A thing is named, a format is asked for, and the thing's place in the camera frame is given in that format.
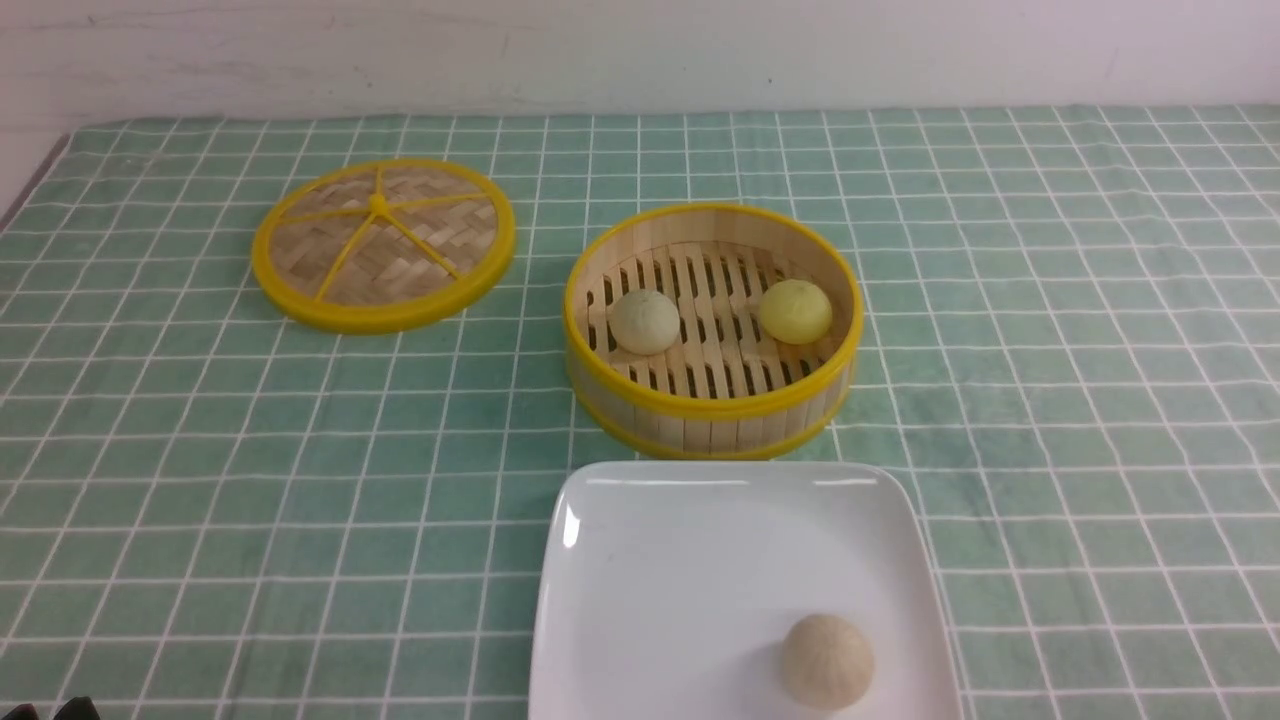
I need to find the pale white steamed bun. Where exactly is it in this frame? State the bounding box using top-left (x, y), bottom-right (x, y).
top-left (608, 290), bottom-right (681, 356)

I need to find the yellow steamed bun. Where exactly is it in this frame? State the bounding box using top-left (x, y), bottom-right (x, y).
top-left (758, 279), bottom-right (833, 345)

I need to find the white square plate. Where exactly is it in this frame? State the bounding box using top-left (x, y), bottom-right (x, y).
top-left (527, 461), bottom-right (964, 719)

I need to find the beige steamed bun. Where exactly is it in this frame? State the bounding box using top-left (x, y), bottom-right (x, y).
top-left (780, 614), bottom-right (876, 712)

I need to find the yellow rimmed bamboo steamer basket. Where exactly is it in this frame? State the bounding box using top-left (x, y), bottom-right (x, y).
top-left (562, 202), bottom-right (865, 460)

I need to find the yellow rimmed bamboo steamer lid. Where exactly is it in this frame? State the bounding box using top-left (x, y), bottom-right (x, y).
top-left (250, 158), bottom-right (516, 334)

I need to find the green checkered tablecloth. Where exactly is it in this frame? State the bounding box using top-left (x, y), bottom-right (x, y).
top-left (1, 106), bottom-right (1279, 719)

